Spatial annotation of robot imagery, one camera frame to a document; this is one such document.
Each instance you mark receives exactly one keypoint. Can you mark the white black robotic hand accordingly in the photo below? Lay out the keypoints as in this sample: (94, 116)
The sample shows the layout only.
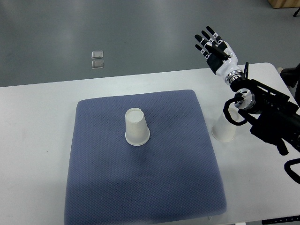
(219, 56)

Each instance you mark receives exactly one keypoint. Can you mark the white paper cup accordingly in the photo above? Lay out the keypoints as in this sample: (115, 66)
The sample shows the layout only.
(223, 130)
(137, 132)

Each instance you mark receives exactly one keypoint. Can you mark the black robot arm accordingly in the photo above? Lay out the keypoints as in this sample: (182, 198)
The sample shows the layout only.
(273, 117)

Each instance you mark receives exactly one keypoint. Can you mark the wooden furniture corner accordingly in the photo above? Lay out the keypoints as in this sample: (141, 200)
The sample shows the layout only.
(276, 4)

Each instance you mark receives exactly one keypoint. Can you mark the black tripod leg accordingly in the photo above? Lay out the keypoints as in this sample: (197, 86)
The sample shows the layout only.
(296, 12)

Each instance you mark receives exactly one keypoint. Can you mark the upper metal floor plate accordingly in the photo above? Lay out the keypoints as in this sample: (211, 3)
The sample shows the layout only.
(97, 54)

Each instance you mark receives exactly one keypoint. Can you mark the blue fabric cushion mat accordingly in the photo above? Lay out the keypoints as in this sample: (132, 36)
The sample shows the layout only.
(173, 176)

